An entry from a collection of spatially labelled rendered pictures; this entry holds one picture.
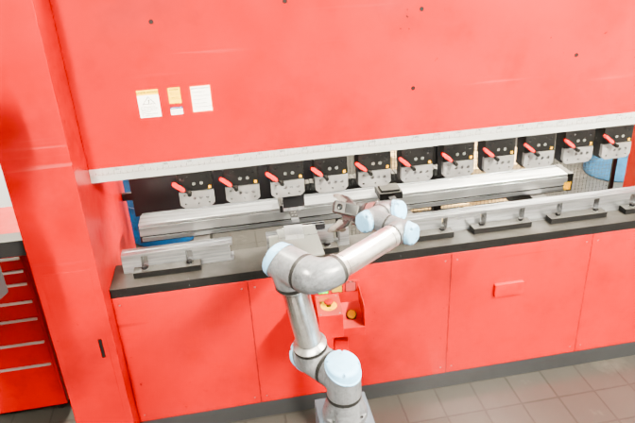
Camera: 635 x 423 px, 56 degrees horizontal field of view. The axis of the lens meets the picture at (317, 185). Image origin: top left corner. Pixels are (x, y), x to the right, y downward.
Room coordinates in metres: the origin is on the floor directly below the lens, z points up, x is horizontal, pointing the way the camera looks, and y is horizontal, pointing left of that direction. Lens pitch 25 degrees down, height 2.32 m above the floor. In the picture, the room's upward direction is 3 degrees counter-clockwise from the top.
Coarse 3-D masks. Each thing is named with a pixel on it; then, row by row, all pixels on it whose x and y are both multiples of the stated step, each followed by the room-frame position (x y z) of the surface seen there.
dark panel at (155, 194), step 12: (264, 168) 2.93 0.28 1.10; (132, 180) 2.83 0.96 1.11; (144, 180) 2.84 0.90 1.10; (156, 180) 2.85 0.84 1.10; (168, 180) 2.86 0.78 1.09; (216, 180) 2.90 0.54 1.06; (264, 180) 2.93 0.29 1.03; (132, 192) 2.83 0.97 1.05; (144, 192) 2.84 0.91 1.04; (156, 192) 2.85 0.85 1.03; (168, 192) 2.86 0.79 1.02; (216, 192) 2.89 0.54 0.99; (264, 192) 2.93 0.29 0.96; (144, 204) 2.84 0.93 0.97; (156, 204) 2.85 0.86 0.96; (168, 204) 2.86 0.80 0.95; (216, 204) 2.89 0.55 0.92
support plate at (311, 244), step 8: (280, 232) 2.39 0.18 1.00; (304, 232) 2.38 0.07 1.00; (312, 232) 2.37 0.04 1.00; (280, 240) 2.32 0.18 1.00; (288, 240) 2.32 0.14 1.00; (296, 240) 2.31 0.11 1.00; (304, 240) 2.31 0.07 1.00; (312, 240) 2.30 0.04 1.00; (304, 248) 2.23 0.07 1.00; (312, 248) 2.23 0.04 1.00; (320, 248) 2.23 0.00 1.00
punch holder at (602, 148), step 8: (600, 128) 2.66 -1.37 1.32; (608, 128) 2.63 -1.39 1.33; (616, 128) 2.64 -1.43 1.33; (624, 128) 2.64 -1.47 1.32; (632, 128) 2.65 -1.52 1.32; (600, 136) 2.66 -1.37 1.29; (616, 136) 2.64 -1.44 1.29; (624, 136) 2.65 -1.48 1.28; (600, 144) 2.65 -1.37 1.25; (608, 144) 2.63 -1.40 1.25; (624, 144) 2.64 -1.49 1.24; (592, 152) 2.70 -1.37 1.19; (600, 152) 2.64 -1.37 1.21; (608, 152) 2.63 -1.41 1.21; (616, 152) 2.64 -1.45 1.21; (624, 152) 2.64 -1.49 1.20
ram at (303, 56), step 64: (64, 0) 2.30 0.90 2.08; (128, 0) 2.33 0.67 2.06; (192, 0) 2.36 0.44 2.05; (256, 0) 2.40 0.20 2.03; (320, 0) 2.44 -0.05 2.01; (384, 0) 2.47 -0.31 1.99; (448, 0) 2.51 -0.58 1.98; (512, 0) 2.55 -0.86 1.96; (576, 0) 2.60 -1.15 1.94; (64, 64) 2.29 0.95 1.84; (128, 64) 2.32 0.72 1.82; (192, 64) 2.36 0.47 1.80; (256, 64) 2.40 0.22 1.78; (320, 64) 2.43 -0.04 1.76; (384, 64) 2.47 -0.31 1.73; (448, 64) 2.52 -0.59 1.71; (512, 64) 2.56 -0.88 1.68; (576, 64) 2.60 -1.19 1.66; (128, 128) 2.32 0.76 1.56; (192, 128) 2.35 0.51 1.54; (256, 128) 2.39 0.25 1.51; (320, 128) 2.43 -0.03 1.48; (384, 128) 2.47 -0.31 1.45; (448, 128) 2.52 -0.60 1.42; (576, 128) 2.61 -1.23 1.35
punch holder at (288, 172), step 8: (272, 168) 2.40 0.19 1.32; (280, 168) 2.40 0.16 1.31; (288, 168) 2.41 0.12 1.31; (296, 168) 2.41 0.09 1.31; (280, 176) 2.40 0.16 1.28; (288, 176) 2.41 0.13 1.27; (296, 176) 2.41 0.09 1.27; (272, 184) 2.39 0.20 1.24; (288, 184) 2.40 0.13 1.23; (296, 184) 2.41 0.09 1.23; (272, 192) 2.39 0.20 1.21; (280, 192) 2.40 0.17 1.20; (288, 192) 2.40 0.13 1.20; (296, 192) 2.41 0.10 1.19
